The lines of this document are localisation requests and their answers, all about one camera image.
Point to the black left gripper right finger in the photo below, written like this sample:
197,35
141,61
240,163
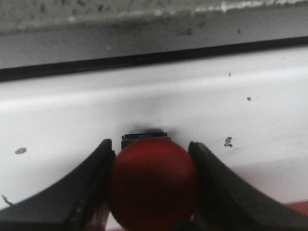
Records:
228,203

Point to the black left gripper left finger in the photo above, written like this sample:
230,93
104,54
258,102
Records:
77,202

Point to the red mushroom push button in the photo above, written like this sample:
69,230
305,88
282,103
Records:
152,185

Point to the red plastic tray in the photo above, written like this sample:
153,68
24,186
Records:
301,207

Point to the grey stone counter ledge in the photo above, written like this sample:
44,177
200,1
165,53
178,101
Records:
34,32

